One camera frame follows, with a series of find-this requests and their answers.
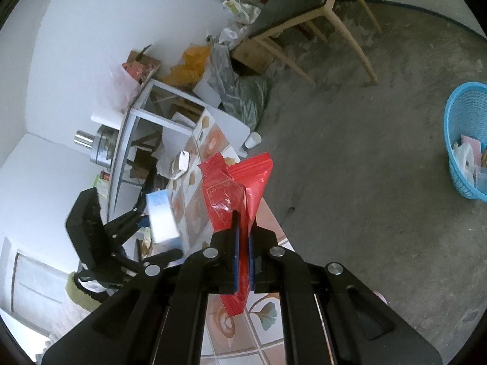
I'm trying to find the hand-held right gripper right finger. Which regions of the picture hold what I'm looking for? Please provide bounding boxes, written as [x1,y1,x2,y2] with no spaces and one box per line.
[247,224,444,365]

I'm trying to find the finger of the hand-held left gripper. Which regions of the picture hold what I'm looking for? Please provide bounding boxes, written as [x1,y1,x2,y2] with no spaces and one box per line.
[102,207,150,245]
[111,249,186,278]

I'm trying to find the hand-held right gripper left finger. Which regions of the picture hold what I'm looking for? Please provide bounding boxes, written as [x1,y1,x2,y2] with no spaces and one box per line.
[41,210,242,365]

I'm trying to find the white and blue box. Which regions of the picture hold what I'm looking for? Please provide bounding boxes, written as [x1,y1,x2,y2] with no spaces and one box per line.
[145,190,182,252]

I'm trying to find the red snack wrapper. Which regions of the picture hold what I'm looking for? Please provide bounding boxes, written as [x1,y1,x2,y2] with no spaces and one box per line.
[197,152,275,316]

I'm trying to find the pink white cloth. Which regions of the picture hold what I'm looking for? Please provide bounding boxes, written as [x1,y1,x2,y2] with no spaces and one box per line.
[460,134,483,156]

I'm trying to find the blue plastic basket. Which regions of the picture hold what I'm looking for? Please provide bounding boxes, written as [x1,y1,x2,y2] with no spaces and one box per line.
[443,82,487,200]

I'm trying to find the green snack packet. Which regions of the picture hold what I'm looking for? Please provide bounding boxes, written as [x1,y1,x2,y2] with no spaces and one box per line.
[95,173,112,198]

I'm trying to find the floral tile patterned tablecloth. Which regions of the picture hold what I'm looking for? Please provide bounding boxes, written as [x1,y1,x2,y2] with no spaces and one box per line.
[163,108,301,365]

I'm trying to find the white door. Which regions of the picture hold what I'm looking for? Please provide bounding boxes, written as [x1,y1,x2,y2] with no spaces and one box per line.
[0,236,77,312]

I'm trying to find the stainless steel pot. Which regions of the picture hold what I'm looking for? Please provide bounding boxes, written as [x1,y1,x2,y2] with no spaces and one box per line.
[74,123,122,168]

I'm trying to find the white shelf rack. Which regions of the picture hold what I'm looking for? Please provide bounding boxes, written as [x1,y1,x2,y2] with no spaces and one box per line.
[91,80,207,214]

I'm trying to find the cardboard box with pink print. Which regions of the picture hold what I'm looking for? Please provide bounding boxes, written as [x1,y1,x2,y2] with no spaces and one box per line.
[122,43,162,86]

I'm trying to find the white foam board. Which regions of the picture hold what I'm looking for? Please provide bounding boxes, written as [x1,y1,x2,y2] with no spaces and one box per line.
[192,69,226,108]

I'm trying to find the grey plastic bag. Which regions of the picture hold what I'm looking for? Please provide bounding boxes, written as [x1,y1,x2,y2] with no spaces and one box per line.
[208,43,272,130]

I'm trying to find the orange plastic bag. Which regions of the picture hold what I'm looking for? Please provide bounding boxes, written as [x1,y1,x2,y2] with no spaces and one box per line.
[163,46,212,86]

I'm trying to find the white plastic bag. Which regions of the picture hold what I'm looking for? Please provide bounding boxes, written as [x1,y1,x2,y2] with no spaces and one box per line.
[218,23,244,45]
[222,0,262,27]

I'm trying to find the white plastic wrapper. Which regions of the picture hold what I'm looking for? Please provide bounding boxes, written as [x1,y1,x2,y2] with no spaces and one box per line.
[452,142,477,188]

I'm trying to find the wooden chair with dark seat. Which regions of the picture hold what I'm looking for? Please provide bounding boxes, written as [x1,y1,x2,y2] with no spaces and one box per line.
[234,0,383,86]

